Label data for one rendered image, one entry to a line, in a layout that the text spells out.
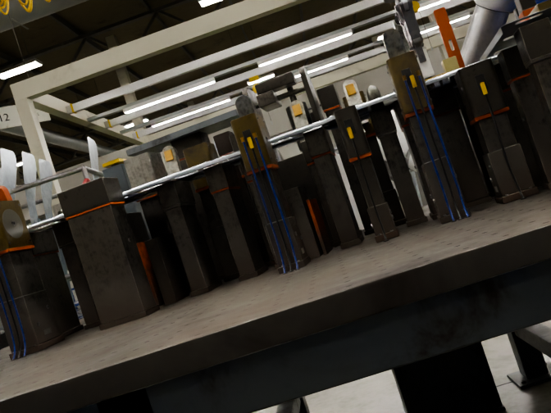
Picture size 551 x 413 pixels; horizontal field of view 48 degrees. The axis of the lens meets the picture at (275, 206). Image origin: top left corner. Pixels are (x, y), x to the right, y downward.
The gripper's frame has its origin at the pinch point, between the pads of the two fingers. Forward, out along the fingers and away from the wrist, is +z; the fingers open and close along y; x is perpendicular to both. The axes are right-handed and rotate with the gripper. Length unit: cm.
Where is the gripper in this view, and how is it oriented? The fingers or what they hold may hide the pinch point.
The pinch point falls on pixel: (422, 64)
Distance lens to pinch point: 149.0
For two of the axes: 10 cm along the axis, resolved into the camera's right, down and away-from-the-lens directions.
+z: 3.2, 9.5, -0.3
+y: 1.9, -0.3, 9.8
